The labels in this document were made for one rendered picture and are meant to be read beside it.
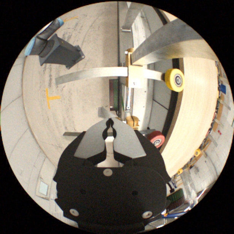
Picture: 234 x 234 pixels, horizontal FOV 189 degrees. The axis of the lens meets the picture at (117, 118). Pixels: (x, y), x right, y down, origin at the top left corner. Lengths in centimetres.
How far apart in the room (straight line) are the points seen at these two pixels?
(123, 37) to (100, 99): 91
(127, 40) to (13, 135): 279
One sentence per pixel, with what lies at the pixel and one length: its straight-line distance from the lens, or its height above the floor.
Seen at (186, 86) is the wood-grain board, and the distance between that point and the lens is 34.
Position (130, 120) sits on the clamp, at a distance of 29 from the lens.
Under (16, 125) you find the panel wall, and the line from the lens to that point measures 269.
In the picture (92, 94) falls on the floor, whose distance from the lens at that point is 116.
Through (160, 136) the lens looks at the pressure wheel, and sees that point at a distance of 33.
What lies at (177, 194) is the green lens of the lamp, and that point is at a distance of 20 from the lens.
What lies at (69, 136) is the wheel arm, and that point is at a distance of 38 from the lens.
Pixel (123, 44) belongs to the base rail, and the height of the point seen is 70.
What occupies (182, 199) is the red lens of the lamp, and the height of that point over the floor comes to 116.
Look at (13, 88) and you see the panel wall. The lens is 267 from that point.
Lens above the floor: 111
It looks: 62 degrees down
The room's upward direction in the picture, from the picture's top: 172 degrees clockwise
